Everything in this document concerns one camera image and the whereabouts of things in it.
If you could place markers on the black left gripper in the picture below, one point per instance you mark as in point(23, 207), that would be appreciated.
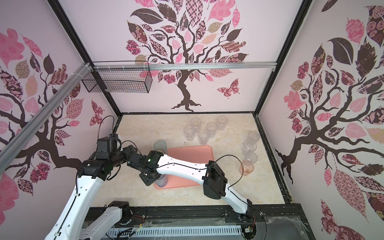
point(129, 151)

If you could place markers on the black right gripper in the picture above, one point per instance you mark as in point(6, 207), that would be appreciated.
point(147, 182)

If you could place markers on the blue plastic cup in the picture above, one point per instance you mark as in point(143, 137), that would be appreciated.
point(162, 181)

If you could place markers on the green textured plastic cup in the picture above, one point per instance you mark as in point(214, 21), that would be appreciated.
point(161, 146)

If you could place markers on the pink plastic tray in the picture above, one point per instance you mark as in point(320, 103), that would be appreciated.
point(181, 166)

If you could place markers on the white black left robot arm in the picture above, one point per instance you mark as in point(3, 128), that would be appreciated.
point(89, 179)

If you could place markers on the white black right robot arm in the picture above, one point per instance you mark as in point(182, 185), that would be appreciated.
point(210, 176)

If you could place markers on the clear cup front left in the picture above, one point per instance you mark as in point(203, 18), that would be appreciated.
point(189, 132)

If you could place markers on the clear cup front middle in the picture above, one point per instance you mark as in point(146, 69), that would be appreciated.
point(203, 136)

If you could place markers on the clear cup back left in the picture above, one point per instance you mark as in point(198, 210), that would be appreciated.
point(196, 123)

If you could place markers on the clear cup back middle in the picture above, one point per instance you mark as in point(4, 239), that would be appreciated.
point(212, 128)

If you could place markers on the clear cup back right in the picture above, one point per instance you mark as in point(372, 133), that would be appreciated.
point(222, 122)

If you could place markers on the pink faceted plastic cup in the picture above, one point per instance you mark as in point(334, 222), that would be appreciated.
point(246, 168)

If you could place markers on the clear small cup right row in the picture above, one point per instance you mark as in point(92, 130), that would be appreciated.
point(251, 157)

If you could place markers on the clear ribbed cup right row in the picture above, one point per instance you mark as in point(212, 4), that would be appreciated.
point(249, 146)

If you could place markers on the clear dotted cup right row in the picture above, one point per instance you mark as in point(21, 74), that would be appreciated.
point(253, 137)

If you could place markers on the black wire basket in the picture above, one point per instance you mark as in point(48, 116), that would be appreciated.
point(119, 77)

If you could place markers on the white slotted cable duct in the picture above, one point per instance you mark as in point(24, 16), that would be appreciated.
point(173, 233)

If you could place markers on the aluminium rail left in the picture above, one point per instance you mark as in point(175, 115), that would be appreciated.
point(11, 150)

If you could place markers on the aluminium rail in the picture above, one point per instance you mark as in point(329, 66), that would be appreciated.
point(199, 66)
point(11, 150)

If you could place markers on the aluminium rail back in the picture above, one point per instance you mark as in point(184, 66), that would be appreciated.
point(199, 66)

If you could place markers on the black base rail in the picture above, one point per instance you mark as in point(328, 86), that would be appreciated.
point(156, 215)

